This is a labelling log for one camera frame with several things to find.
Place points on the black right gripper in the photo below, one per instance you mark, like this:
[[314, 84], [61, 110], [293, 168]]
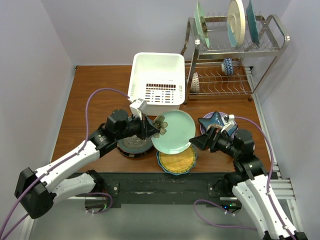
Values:
[[215, 134]]

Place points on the metal dish rack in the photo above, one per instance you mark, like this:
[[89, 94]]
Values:
[[251, 64]]

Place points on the blue star-shaped dish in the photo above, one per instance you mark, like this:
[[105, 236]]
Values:
[[212, 121]]

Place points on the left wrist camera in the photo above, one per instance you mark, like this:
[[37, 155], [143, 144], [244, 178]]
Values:
[[137, 107]]

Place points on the teal plate in rack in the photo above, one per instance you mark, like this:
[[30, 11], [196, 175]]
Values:
[[252, 25]]

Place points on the cream blue spiral plate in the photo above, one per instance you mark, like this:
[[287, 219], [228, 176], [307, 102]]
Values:
[[236, 23]]

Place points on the blue polka dot plate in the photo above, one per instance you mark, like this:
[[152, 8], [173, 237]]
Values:
[[175, 172]]

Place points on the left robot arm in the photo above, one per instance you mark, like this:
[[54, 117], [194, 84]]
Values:
[[38, 190]]

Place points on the black gold striped plate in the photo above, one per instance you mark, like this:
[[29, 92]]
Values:
[[135, 155]]

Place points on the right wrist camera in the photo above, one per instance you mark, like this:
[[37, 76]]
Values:
[[229, 122]]

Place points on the white plastic bin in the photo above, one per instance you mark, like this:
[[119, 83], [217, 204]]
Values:
[[159, 80]]

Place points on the clear glass plate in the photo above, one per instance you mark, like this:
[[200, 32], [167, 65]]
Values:
[[134, 142]]

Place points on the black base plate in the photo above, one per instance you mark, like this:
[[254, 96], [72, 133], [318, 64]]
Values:
[[118, 189]]

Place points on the lavender plate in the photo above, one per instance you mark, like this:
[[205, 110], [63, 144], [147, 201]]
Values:
[[207, 116]]

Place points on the grey blue ceramic plate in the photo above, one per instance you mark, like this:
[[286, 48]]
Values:
[[135, 150]]

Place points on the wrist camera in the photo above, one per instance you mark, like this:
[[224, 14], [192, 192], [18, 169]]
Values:
[[229, 122], [137, 107]]

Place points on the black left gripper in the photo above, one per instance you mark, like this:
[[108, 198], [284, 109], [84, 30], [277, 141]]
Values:
[[145, 130]]

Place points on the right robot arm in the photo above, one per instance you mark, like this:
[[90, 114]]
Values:
[[250, 183]]

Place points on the blue zigzag bowl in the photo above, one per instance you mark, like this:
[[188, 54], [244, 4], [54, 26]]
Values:
[[227, 66]]

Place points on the mint plate in rack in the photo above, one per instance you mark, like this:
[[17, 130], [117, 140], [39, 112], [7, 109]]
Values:
[[201, 25]]

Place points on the mint green floral plate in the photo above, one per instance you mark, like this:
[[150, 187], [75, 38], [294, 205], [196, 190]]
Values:
[[179, 130]]

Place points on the aluminium frame rail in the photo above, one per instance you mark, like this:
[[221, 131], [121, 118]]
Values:
[[285, 194]]

